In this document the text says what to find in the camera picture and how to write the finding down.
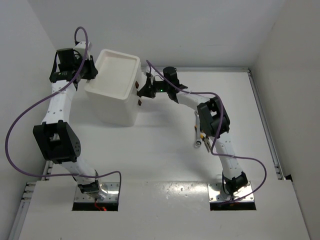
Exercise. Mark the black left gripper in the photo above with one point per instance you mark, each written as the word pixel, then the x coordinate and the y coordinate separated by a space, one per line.
pixel 93 70

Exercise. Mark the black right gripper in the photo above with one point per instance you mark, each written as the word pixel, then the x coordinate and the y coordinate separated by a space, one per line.
pixel 147 91

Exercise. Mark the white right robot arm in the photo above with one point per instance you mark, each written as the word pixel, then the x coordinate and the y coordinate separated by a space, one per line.
pixel 212 120

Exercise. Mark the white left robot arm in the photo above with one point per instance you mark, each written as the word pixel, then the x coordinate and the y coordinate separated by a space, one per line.
pixel 56 139

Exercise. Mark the white drawer cabinet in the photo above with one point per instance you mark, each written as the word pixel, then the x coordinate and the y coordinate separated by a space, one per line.
pixel 113 92

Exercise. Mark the silver ratchet wrench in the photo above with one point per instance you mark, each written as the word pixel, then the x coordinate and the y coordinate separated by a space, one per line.
pixel 198 139

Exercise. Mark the green yellow long-nose pliers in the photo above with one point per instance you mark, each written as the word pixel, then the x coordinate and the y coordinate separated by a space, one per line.
pixel 207 143

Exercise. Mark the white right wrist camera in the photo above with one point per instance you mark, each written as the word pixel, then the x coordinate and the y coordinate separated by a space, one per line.
pixel 148 71

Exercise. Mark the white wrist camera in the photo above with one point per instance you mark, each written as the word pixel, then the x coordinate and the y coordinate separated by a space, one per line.
pixel 81 47
pixel 148 71

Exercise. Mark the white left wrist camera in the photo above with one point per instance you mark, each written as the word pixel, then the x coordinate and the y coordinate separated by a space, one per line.
pixel 81 47

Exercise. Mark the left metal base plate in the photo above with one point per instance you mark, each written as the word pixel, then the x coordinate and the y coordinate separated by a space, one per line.
pixel 109 194

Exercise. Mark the metal base plate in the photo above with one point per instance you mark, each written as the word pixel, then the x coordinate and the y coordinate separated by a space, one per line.
pixel 217 195
pixel 109 194

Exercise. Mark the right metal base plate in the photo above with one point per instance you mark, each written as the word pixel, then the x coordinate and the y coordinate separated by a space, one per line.
pixel 217 195

